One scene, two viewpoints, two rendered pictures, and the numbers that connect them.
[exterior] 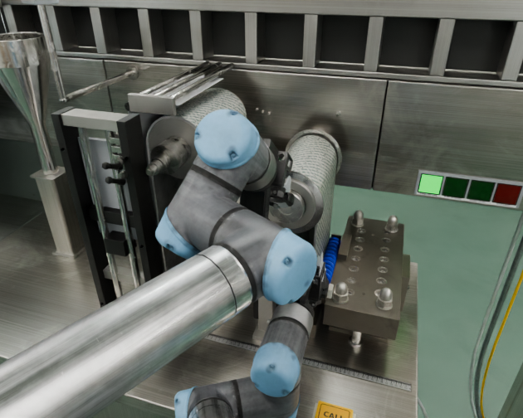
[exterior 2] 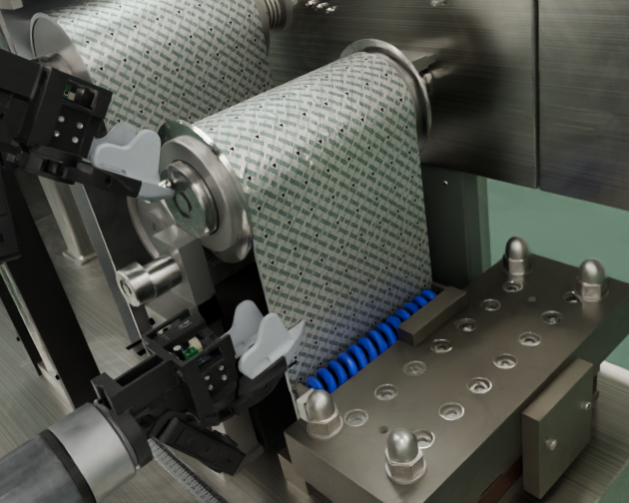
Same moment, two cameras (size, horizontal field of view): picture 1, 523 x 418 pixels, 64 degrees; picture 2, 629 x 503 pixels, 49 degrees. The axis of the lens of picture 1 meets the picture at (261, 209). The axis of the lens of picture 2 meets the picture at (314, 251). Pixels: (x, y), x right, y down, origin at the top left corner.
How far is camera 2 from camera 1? 61 cm
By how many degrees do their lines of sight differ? 30
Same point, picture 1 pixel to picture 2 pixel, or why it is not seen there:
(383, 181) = (560, 169)
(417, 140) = (625, 60)
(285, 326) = (27, 451)
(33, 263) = not seen: hidden behind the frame
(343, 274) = (380, 374)
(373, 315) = (358, 486)
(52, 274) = not seen: hidden behind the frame
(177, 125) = (50, 31)
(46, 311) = not seen: outside the picture
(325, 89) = not seen: outside the picture
